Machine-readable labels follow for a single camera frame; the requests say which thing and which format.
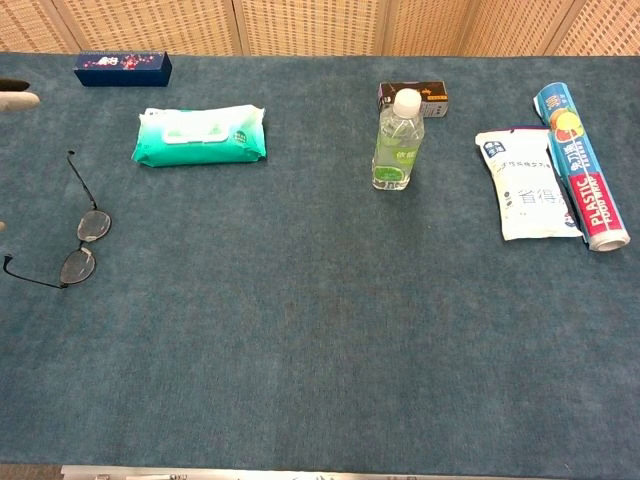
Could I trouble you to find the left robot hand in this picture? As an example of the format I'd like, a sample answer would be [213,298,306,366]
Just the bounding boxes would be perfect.
[0,77,41,233]

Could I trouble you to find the black-framed eyeglasses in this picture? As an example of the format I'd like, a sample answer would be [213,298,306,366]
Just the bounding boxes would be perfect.
[2,149,113,290]

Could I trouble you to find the dark blue printed box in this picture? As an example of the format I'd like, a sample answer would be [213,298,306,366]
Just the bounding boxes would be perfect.
[73,50,173,88]

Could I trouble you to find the green wet wipes pack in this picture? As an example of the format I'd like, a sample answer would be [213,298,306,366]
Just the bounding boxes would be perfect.
[130,103,269,169]

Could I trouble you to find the wicker folding screen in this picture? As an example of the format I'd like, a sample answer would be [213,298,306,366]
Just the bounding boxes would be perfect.
[0,0,640,57]

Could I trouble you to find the teal felt table cloth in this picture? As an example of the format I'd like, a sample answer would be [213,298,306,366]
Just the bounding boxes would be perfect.
[0,51,640,474]

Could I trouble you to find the clear water bottle green label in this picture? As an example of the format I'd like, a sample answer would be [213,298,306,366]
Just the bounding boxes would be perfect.
[370,88,426,192]

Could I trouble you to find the black box gold print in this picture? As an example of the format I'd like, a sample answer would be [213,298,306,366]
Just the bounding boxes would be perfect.
[377,80,450,120]

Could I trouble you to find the white plastic refill bag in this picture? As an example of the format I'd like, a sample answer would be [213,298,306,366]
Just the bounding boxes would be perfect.
[474,127,585,242]

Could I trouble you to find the blue plastic wrap roll box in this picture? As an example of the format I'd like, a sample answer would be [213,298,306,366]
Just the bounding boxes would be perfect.
[532,82,631,253]

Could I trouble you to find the aluminium table edge rail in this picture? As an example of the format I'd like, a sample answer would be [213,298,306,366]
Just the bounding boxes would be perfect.
[59,464,361,480]

